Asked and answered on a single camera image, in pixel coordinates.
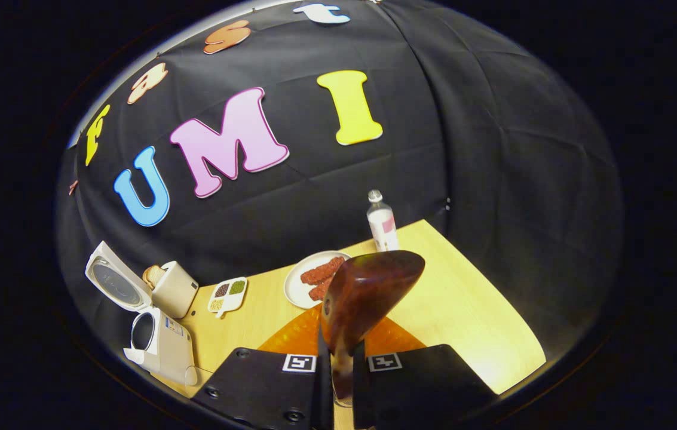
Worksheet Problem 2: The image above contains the white toaster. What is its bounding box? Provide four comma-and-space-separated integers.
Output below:
152, 261, 200, 319

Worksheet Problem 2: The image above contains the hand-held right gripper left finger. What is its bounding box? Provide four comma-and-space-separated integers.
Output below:
192, 306, 334, 430

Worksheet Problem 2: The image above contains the clear bottle with pink label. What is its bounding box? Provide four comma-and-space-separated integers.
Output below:
367, 190, 400, 253

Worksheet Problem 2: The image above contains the white divided grain dish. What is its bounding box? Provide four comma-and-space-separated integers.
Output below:
208, 277, 248, 318

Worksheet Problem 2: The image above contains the brown wooden spoon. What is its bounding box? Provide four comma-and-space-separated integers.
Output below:
320, 251, 425, 401

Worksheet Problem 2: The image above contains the white rice cooker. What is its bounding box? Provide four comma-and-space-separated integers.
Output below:
85, 241, 198, 386

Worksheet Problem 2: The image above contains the white round plate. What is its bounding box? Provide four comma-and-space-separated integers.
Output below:
284, 251, 352, 309

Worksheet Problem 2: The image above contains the black backdrop cloth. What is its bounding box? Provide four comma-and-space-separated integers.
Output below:
57, 0, 623, 359

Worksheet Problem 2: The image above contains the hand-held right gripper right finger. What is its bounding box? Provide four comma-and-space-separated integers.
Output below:
353, 317, 499, 430

